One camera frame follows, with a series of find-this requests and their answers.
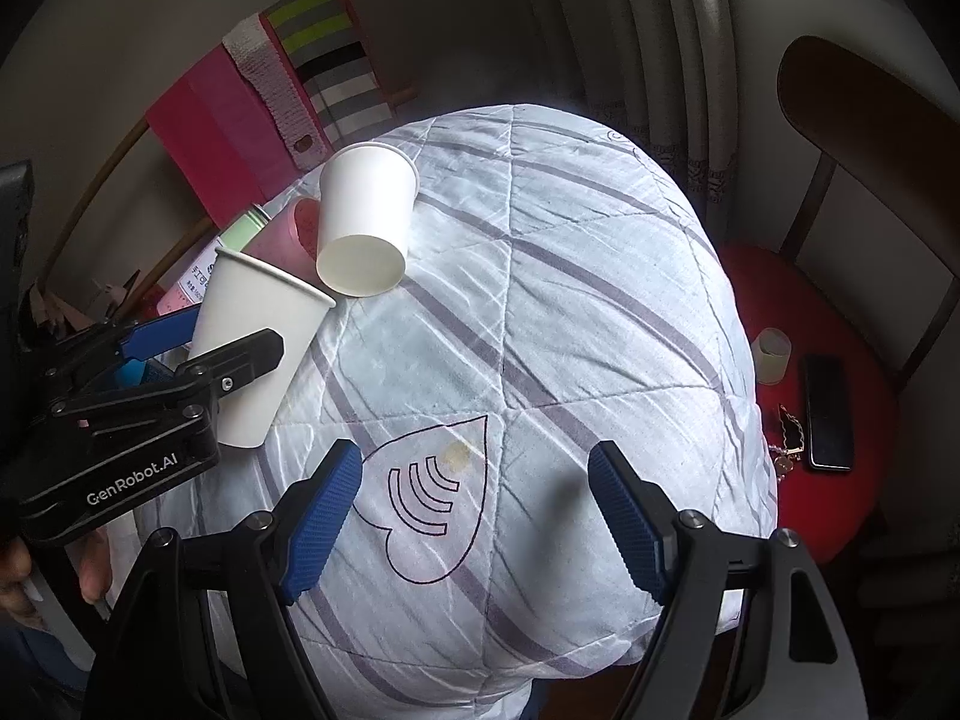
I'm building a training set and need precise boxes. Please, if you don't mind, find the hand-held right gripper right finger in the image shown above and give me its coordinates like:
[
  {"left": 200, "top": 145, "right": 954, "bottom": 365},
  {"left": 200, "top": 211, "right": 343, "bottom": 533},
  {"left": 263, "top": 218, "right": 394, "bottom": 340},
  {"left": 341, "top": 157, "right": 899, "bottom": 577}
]
[{"left": 587, "top": 441, "right": 860, "bottom": 720}]

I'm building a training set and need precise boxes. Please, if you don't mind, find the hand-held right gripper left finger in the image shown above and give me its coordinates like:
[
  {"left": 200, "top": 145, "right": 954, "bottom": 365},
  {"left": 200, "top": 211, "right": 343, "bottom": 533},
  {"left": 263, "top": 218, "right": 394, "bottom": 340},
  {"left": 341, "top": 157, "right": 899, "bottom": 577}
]
[{"left": 81, "top": 439, "right": 364, "bottom": 720}]

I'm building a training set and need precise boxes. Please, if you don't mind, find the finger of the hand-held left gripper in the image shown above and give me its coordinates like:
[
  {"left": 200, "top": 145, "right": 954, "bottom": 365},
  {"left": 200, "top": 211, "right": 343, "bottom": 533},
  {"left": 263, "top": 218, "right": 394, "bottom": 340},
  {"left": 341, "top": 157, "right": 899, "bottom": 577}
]
[
  {"left": 41, "top": 306, "right": 203, "bottom": 391},
  {"left": 49, "top": 328, "right": 286, "bottom": 421}
]

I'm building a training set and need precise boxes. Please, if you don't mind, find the white paper cup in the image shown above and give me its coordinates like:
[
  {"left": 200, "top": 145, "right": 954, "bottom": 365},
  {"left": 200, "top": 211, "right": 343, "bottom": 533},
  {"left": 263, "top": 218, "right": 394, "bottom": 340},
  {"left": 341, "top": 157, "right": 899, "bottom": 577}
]
[
  {"left": 315, "top": 142, "right": 419, "bottom": 299},
  {"left": 186, "top": 244, "right": 337, "bottom": 449}
]

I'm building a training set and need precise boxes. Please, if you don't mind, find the pink plastic cup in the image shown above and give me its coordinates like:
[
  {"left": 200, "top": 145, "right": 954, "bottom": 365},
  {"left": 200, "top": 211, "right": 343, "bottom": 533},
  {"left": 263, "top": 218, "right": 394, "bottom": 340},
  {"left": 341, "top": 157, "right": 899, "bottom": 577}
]
[{"left": 244, "top": 197, "right": 325, "bottom": 290}]

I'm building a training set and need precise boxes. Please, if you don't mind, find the small white cup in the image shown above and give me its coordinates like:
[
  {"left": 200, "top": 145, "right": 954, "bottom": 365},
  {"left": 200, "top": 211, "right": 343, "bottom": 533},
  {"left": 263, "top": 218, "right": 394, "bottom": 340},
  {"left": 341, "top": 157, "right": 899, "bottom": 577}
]
[{"left": 750, "top": 327, "right": 792, "bottom": 387}]

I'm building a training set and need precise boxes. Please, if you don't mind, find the person's left hand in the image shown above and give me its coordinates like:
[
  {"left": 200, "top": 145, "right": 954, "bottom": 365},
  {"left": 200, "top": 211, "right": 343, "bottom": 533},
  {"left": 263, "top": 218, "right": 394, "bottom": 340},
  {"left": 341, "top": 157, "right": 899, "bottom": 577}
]
[{"left": 0, "top": 529, "right": 113, "bottom": 620}]

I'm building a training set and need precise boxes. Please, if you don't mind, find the green capped white bottle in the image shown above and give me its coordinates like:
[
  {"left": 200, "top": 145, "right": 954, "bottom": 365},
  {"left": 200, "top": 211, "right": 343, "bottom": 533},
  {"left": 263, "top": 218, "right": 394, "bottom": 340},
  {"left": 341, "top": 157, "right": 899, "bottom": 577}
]
[{"left": 156, "top": 204, "right": 272, "bottom": 320}]

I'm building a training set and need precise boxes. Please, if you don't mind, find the wooden drying rack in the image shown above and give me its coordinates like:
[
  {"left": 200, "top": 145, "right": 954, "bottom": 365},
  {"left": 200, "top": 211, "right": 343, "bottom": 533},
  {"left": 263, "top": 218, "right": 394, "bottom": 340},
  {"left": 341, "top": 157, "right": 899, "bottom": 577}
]
[{"left": 34, "top": 0, "right": 417, "bottom": 316}]

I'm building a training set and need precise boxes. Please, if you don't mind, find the metal key bunch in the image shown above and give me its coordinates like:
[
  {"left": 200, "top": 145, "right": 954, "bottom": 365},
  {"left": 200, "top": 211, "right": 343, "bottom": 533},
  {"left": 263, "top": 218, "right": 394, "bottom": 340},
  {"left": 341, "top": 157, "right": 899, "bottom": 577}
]
[{"left": 766, "top": 405, "right": 807, "bottom": 475}]

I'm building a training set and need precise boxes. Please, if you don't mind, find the black smartphone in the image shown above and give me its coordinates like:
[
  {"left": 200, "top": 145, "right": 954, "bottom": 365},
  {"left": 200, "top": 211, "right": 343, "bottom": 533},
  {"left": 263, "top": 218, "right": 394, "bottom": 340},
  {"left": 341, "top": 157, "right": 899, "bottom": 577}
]
[{"left": 802, "top": 354, "right": 854, "bottom": 473}]

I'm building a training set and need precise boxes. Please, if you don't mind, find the pale striped quilt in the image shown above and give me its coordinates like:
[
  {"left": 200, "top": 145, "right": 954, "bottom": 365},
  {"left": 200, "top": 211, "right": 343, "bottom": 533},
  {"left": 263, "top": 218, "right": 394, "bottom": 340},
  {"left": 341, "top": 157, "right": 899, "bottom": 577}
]
[{"left": 105, "top": 101, "right": 781, "bottom": 720}]

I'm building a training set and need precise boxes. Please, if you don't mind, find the pink white knitted cloth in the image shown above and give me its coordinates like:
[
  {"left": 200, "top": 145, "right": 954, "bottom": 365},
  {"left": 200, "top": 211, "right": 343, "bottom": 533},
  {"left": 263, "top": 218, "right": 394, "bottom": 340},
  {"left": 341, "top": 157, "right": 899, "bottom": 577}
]
[{"left": 222, "top": 15, "right": 325, "bottom": 172}]

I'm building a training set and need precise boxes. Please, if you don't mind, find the striped cloth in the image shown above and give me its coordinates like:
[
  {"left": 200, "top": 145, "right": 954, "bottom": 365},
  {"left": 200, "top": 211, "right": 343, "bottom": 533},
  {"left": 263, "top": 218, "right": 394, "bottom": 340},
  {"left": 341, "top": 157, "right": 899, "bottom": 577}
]
[{"left": 259, "top": 0, "right": 397, "bottom": 149}]

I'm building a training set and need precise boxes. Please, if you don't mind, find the grey patterned curtain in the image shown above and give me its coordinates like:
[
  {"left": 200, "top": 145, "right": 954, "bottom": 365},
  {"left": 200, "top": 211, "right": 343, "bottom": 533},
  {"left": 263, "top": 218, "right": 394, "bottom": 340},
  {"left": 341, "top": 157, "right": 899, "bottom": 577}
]
[{"left": 517, "top": 0, "right": 740, "bottom": 203}]

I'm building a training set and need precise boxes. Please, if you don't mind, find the wooden chair with red seat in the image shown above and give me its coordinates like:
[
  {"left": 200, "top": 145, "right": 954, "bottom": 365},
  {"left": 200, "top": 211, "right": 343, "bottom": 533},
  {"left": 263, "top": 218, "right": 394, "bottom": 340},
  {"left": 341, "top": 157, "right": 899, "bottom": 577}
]
[{"left": 712, "top": 35, "right": 960, "bottom": 571}]

